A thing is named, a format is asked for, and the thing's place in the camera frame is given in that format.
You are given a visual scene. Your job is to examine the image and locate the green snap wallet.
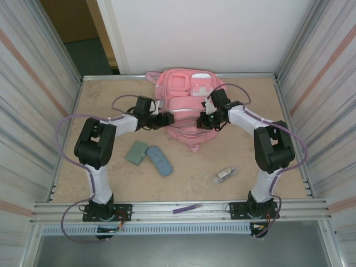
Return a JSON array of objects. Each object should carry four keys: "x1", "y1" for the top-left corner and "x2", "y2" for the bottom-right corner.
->
[{"x1": 124, "y1": 141, "x2": 149, "y2": 165}]

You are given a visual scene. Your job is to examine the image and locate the pink student backpack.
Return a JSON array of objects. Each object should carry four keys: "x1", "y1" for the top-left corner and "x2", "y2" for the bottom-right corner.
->
[{"x1": 146, "y1": 68, "x2": 229, "y2": 152}]

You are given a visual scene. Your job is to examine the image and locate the blue fabric glasses case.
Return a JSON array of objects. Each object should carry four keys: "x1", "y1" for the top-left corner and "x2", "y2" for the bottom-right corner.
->
[{"x1": 146, "y1": 146, "x2": 174, "y2": 176}]

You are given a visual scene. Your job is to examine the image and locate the clear plastic stationery packet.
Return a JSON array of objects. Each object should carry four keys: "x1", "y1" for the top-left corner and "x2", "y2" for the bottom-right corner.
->
[{"x1": 213, "y1": 166, "x2": 239, "y2": 185}]

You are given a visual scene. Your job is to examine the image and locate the purple pen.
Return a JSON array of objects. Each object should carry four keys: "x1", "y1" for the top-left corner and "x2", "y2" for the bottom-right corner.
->
[{"x1": 171, "y1": 203, "x2": 202, "y2": 215}]

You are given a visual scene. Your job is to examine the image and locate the brown door panel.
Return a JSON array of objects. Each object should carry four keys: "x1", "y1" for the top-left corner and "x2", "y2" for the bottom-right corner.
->
[{"x1": 40, "y1": 0, "x2": 117, "y2": 67}]

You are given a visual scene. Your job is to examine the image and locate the grey metal sheet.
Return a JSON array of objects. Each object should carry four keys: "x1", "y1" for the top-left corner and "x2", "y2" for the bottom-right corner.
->
[{"x1": 33, "y1": 235, "x2": 333, "y2": 267}]

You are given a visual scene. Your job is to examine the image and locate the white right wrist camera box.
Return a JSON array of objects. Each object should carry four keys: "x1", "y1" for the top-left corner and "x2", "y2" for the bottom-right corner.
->
[{"x1": 201, "y1": 95, "x2": 215, "y2": 113}]

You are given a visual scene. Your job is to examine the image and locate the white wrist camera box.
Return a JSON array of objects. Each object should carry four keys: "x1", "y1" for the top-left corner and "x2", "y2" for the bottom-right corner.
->
[
  {"x1": 201, "y1": 95, "x2": 215, "y2": 113},
  {"x1": 151, "y1": 99, "x2": 164, "y2": 115}
]

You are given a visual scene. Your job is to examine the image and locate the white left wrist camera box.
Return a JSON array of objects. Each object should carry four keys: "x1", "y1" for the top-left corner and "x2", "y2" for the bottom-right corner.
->
[{"x1": 151, "y1": 99, "x2": 164, "y2": 115}]

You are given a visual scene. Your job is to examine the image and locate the aluminium table end rail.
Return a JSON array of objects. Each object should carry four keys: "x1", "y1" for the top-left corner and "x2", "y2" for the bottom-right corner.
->
[{"x1": 81, "y1": 73, "x2": 276, "y2": 82}]

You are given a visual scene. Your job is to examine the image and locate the white door frame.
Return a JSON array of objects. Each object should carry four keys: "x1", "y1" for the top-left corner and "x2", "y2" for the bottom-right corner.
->
[{"x1": 96, "y1": 0, "x2": 131, "y2": 75}]

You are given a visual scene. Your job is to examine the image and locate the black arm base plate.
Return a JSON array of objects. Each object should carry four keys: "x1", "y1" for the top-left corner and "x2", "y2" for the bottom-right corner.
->
[
  {"x1": 228, "y1": 201, "x2": 280, "y2": 220},
  {"x1": 82, "y1": 204, "x2": 133, "y2": 223}
]

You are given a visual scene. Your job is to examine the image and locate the long aluminium mounting rail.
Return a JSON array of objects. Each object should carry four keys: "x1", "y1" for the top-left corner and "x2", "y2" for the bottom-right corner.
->
[{"x1": 32, "y1": 199, "x2": 333, "y2": 223}]

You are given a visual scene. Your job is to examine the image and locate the grey slotted cable duct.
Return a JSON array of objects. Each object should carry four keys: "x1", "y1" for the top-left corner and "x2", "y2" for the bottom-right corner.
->
[{"x1": 41, "y1": 224, "x2": 253, "y2": 236}]

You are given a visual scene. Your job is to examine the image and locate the small circuit board with wires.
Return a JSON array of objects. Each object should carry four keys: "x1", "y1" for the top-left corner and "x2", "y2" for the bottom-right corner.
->
[
  {"x1": 250, "y1": 222, "x2": 270, "y2": 239},
  {"x1": 96, "y1": 225, "x2": 125, "y2": 234}
]

